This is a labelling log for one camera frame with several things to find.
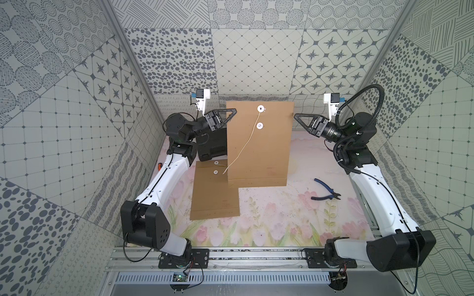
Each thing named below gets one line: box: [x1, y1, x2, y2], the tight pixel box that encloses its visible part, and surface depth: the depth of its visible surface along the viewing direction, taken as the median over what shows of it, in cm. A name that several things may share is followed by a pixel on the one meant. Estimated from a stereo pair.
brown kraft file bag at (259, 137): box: [226, 101, 295, 189], surface depth 66 cm
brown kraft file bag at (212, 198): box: [189, 159, 241, 221], surface depth 92 cm
